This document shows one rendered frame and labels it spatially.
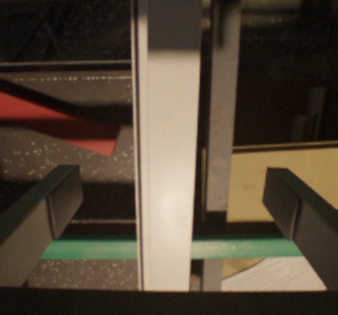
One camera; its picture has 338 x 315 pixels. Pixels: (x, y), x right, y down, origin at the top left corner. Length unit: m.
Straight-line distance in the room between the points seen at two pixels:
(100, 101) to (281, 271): 0.62
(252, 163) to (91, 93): 0.39
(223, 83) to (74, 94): 0.37
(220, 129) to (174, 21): 0.17
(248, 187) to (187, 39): 0.44
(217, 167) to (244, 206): 0.28
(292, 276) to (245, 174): 0.33
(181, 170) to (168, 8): 0.14
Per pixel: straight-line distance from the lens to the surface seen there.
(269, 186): 0.17
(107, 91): 0.57
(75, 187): 0.16
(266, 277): 0.77
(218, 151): 0.35
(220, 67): 0.33
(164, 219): 0.25
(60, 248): 0.40
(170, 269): 0.29
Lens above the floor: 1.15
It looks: 73 degrees down
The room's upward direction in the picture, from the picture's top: 180 degrees counter-clockwise
